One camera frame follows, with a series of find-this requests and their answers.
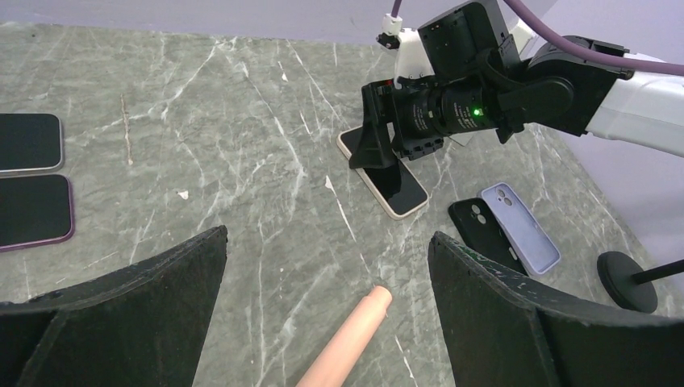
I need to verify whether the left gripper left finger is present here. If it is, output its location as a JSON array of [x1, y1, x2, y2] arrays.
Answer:
[[1, 226, 227, 386]]

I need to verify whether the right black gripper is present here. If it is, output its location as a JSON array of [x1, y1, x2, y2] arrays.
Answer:
[[348, 81, 498, 169]]

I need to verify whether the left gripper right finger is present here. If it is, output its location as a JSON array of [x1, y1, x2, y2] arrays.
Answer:
[[427, 231, 683, 386]]

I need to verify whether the lavender phone case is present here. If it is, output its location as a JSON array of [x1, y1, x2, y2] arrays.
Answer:
[[478, 182, 561, 276]]

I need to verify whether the black phone dark case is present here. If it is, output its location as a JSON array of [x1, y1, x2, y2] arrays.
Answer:
[[448, 198, 528, 276]]

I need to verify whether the purple smartphone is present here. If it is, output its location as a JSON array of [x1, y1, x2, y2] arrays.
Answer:
[[1, 174, 75, 252]]

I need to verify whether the black smartphone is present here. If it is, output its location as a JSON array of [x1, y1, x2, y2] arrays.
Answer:
[[1, 113, 65, 178]]

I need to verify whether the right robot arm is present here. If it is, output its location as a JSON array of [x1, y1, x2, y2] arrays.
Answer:
[[348, 1, 683, 169]]

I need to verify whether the black microphone stand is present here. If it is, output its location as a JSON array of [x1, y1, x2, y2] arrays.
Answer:
[[597, 252, 683, 314]]

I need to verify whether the pink microphone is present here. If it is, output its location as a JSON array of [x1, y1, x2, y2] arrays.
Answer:
[[297, 286, 393, 387]]

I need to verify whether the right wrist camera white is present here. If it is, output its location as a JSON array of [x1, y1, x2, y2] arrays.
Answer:
[[377, 14, 435, 84]]

